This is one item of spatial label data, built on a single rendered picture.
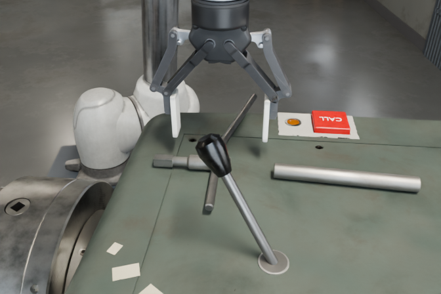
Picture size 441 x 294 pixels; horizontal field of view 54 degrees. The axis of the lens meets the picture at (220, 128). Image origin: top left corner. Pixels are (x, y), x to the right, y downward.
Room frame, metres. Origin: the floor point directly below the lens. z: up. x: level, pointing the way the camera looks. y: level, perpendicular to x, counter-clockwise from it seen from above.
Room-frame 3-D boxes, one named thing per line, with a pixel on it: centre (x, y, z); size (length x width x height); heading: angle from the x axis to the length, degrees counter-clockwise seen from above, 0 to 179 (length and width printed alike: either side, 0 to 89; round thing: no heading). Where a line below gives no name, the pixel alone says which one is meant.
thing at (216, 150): (0.38, 0.01, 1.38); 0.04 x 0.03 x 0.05; 84
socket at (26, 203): (0.45, 0.28, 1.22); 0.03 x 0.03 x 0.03
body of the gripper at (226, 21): (0.55, 0.00, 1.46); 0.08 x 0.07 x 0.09; 84
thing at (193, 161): (0.52, 0.04, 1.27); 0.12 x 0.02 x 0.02; 85
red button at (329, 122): (0.64, -0.19, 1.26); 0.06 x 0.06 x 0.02; 84
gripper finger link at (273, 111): (0.55, -0.09, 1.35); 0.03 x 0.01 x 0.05; 84
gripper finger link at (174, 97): (0.56, 0.07, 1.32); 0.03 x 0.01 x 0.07; 174
